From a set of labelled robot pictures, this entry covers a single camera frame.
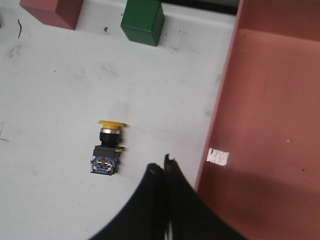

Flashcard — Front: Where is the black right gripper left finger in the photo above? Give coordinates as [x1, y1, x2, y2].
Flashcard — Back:
[92, 163, 167, 240]

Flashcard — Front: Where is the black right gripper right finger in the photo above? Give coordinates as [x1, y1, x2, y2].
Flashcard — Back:
[164, 154, 245, 240]

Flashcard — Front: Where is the yellow push button switch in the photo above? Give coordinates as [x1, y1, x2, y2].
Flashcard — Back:
[90, 120, 126, 176]

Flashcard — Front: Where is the white sticker label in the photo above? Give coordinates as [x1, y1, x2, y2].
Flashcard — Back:
[206, 148, 230, 166]

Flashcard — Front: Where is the pink plastic bin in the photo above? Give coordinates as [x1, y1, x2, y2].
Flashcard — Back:
[196, 0, 320, 240]

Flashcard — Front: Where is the green cube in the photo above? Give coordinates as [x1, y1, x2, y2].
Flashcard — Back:
[120, 0, 165, 47]

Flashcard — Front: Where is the pink cube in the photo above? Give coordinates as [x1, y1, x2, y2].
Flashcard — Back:
[19, 0, 84, 30]

